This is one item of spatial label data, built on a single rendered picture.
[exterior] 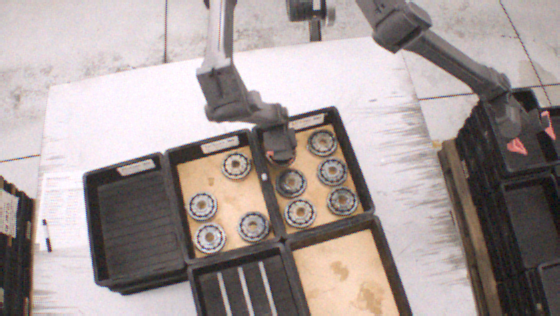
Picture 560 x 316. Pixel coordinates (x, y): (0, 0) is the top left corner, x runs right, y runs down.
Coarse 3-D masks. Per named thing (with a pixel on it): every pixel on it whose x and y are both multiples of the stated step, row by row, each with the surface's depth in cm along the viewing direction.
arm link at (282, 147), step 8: (288, 120) 132; (264, 128) 133; (272, 128) 133; (280, 128) 132; (272, 136) 132; (280, 136) 131; (288, 136) 134; (272, 144) 134; (280, 144) 130; (288, 144) 132; (280, 152) 131; (288, 152) 132
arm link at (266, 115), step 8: (248, 96) 91; (256, 96) 93; (248, 104) 91; (256, 104) 91; (264, 104) 114; (272, 104) 123; (280, 104) 130; (208, 112) 92; (256, 112) 103; (264, 112) 111; (272, 112) 121; (280, 112) 127; (208, 120) 93; (232, 120) 97; (240, 120) 98; (248, 120) 102; (256, 120) 107; (264, 120) 113; (272, 120) 120; (280, 120) 126
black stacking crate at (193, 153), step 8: (232, 136) 150; (240, 136) 152; (240, 144) 157; (248, 144) 158; (176, 152) 149; (184, 152) 151; (192, 152) 152; (200, 152) 154; (216, 152) 157; (224, 152) 158; (176, 160) 154; (184, 160) 156; (192, 160) 157; (176, 168) 157; (256, 168) 151; (176, 176) 154; (176, 184) 149; (176, 192) 144; (264, 200) 151; (184, 208) 150; (184, 216) 147; (184, 224) 143; (272, 224) 142; (184, 232) 138; (192, 248) 144; (192, 256) 140
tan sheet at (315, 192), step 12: (300, 132) 160; (300, 144) 158; (264, 156) 157; (300, 156) 156; (312, 156) 156; (336, 156) 156; (300, 168) 155; (312, 168) 154; (312, 180) 152; (348, 180) 152; (276, 192) 151; (312, 192) 151; (324, 192) 151; (324, 204) 149; (360, 204) 148; (324, 216) 147; (288, 228) 146
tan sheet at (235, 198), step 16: (208, 160) 157; (192, 176) 155; (208, 176) 154; (256, 176) 154; (192, 192) 152; (224, 192) 152; (240, 192) 152; (256, 192) 151; (224, 208) 149; (240, 208) 149; (256, 208) 149; (192, 224) 147; (224, 224) 147; (208, 240) 145; (240, 240) 144
